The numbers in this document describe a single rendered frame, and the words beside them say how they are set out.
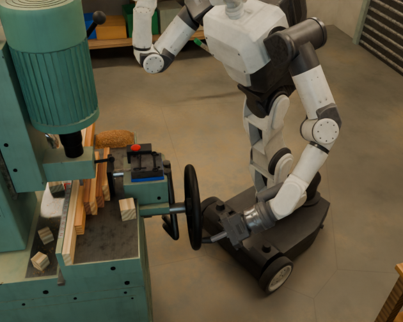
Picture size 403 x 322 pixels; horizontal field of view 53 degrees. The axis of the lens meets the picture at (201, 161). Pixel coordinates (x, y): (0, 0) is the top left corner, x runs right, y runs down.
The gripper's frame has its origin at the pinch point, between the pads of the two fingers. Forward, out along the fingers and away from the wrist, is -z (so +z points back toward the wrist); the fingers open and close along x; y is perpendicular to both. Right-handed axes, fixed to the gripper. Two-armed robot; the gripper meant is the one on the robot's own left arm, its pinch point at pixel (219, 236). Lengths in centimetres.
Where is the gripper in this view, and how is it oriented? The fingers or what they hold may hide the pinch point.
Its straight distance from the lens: 134.0
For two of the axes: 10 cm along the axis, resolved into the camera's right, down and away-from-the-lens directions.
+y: -2.6, -0.6, -9.6
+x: -4.3, -8.9, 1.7
